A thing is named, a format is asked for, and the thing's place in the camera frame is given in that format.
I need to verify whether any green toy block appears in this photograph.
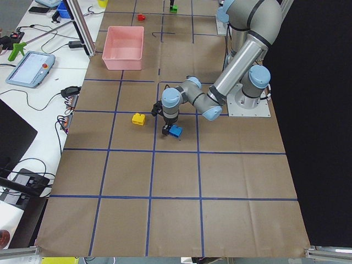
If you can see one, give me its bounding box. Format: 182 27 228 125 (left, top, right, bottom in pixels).
169 5 178 13

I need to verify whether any aluminium frame post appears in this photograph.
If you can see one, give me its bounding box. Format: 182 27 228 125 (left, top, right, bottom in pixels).
63 0 96 57

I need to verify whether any red toy block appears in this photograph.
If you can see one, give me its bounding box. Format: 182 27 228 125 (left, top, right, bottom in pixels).
137 14 146 21

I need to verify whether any blue toy block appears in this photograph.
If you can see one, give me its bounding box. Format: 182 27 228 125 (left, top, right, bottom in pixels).
169 124 183 138

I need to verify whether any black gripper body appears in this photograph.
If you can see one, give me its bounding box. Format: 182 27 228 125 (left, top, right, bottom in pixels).
163 116 178 126

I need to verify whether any robot teach pendant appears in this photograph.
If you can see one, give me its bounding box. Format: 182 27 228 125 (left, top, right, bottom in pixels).
5 51 56 88

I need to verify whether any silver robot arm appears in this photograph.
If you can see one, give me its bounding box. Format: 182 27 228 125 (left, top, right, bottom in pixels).
152 0 283 135
216 0 235 28

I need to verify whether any green handled reacher grabber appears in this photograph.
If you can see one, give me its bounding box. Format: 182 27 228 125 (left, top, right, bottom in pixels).
8 6 104 62

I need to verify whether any black smartphone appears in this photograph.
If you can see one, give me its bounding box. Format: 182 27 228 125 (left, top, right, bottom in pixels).
28 7 51 14

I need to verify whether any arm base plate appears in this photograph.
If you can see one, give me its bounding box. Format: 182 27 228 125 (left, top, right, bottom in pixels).
216 13 229 36
227 84 271 118

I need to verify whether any blue plastic bin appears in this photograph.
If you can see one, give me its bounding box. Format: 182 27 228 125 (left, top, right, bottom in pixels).
57 1 71 19

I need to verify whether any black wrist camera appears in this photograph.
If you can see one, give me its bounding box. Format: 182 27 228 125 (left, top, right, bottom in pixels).
151 101 163 117

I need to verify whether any pink plastic box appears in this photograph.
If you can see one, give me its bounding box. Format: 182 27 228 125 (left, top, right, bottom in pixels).
102 26 144 70

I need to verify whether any black power adapter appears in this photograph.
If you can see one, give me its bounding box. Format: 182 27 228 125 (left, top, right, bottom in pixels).
68 41 83 49

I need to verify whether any yellow toy block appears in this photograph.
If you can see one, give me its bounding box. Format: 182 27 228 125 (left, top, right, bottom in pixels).
131 113 146 126

